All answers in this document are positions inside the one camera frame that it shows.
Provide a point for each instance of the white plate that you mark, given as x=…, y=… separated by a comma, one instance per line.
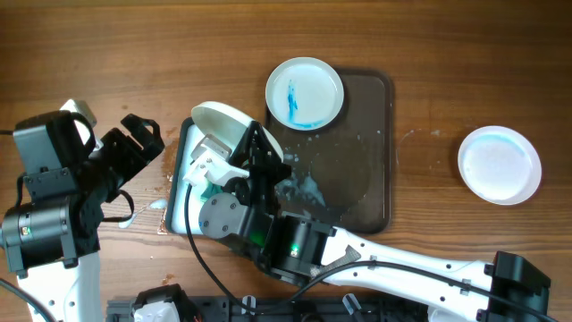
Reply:
x=304, y=94
x=224, y=122
x=499, y=165

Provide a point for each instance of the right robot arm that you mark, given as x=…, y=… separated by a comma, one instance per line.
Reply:
x=246, y=217

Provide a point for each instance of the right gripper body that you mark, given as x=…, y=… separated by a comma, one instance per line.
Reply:
x=259, y=189

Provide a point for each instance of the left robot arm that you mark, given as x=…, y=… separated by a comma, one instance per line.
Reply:
x=51, y=242

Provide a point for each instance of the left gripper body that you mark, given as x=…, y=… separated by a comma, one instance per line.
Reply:
x=120, y=159

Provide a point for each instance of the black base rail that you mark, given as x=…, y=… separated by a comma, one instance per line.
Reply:
x=171, y=303

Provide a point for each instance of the dark brown serving tray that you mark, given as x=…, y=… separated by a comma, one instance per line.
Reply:
x=341, y=173

